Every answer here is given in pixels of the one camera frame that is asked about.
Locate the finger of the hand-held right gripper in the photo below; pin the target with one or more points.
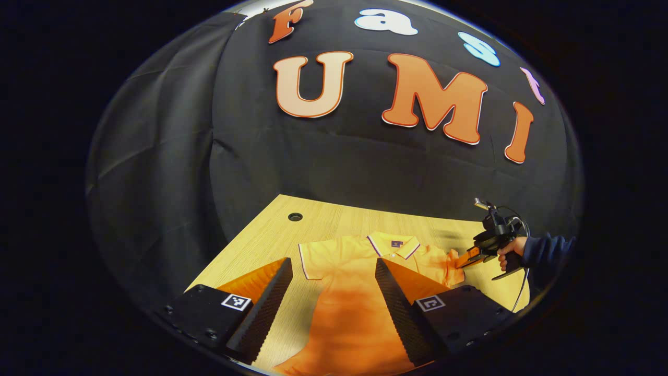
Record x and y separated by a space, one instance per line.
469 257

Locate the orange collared T-shirt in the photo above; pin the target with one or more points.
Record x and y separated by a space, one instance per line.
344 313

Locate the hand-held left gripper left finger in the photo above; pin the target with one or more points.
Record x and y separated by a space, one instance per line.
271 303

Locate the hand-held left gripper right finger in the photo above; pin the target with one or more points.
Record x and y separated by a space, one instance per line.
399 308

